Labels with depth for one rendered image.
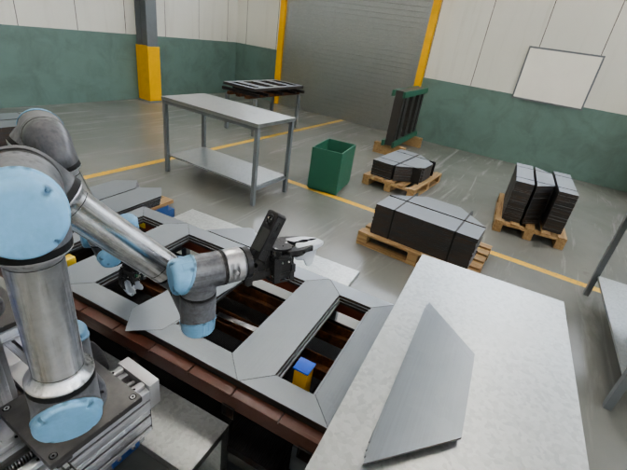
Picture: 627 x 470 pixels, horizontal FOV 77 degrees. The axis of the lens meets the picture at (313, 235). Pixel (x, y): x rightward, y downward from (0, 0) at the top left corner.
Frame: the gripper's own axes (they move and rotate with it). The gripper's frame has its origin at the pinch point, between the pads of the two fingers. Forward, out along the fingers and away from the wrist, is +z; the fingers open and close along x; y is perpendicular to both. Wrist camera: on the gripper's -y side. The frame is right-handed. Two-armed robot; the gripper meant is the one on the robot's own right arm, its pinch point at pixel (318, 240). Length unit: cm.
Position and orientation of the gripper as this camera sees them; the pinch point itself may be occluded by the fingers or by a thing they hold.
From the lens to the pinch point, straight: 95.8
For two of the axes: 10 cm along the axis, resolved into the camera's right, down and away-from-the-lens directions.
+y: -0.6, 9.3, 3.6
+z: 8.4, -1.5, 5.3
